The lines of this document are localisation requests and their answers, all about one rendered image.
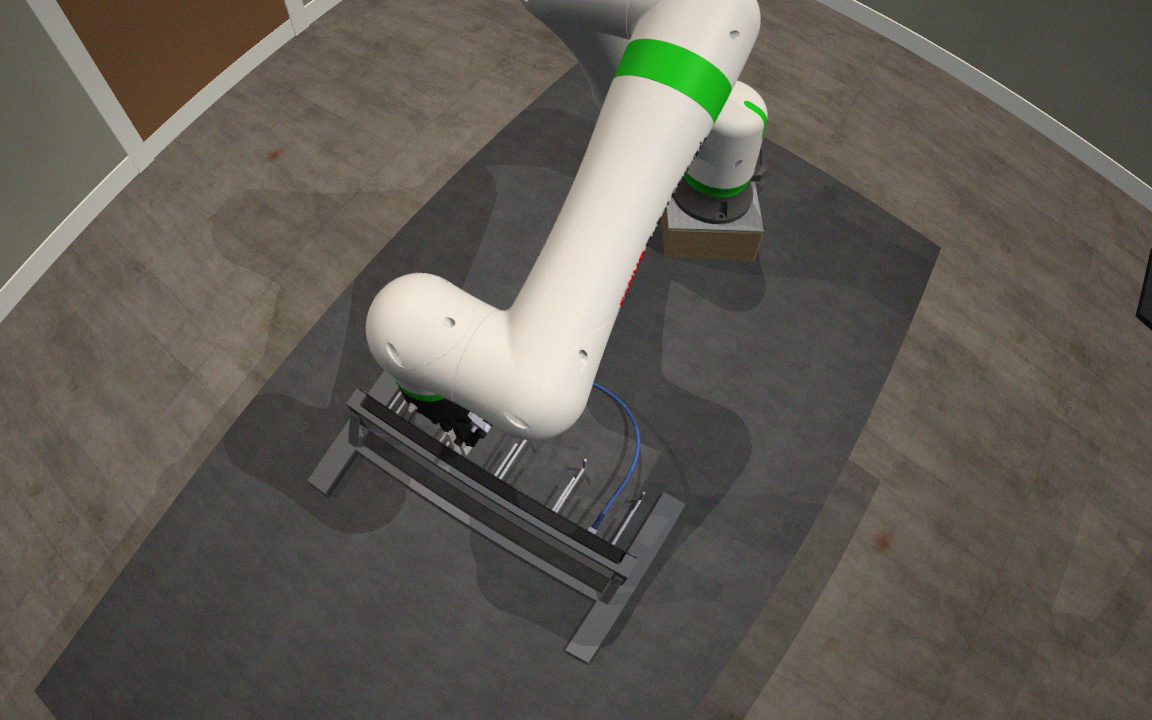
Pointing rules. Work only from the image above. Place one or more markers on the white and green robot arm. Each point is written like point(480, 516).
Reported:
point(529, 370)

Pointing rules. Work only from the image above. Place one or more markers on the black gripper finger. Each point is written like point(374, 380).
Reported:
point(462, 431)
point(448, 431)

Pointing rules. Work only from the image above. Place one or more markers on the blue patch cord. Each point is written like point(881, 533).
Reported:
point(602, 514)

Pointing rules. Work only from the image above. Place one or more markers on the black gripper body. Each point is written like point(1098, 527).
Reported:
point(460, 416)

